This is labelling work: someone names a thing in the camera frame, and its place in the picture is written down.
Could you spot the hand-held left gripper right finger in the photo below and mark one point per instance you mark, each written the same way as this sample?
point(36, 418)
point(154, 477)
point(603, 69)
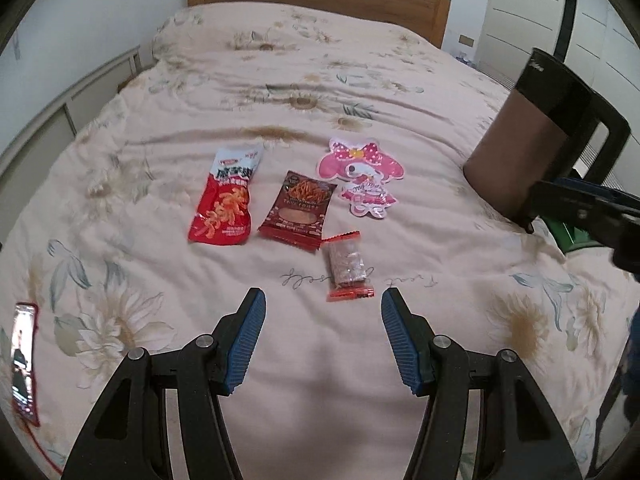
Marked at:
point(400, 340)

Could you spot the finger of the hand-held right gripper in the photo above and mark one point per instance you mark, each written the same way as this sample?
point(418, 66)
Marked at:
point(565, 205)
point(585, 187)

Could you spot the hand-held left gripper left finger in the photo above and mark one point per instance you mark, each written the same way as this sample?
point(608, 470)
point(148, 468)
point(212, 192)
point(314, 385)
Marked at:
point(245, 340)

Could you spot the green cardboard box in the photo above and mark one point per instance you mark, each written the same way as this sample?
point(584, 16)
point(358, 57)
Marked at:
point(575, 240)

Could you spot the clear orange-ended snack bar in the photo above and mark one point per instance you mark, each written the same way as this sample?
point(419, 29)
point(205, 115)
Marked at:
point(347, 265)

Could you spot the red and white snack packet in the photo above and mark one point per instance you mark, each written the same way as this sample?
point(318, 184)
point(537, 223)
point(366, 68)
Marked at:
point(225, 205)

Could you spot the dark red snack packet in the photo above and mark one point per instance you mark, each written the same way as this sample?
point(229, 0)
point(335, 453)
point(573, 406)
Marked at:
point(300, 210)

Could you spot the pink cartoon snack packet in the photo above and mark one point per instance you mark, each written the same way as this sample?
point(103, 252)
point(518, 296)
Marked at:
point(360, 170)

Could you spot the brown and black kettle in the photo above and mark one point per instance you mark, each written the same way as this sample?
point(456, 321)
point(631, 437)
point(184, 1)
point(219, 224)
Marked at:
point(515, 150)

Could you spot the person's blue clothing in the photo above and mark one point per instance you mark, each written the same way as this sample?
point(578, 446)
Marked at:
point(631, 350)

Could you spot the white wardrobe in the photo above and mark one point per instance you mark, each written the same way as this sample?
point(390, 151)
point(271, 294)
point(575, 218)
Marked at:
point(525, 20)

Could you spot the red-cased smartphone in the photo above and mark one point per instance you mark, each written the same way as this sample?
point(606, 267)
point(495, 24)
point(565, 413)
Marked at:
point(22, 360)

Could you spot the floral bed sheet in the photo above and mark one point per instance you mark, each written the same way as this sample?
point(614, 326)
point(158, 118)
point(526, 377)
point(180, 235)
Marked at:
point(300, 95)

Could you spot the beige wall socket plate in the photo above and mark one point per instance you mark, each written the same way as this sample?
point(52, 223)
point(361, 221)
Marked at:
point(466, 40)

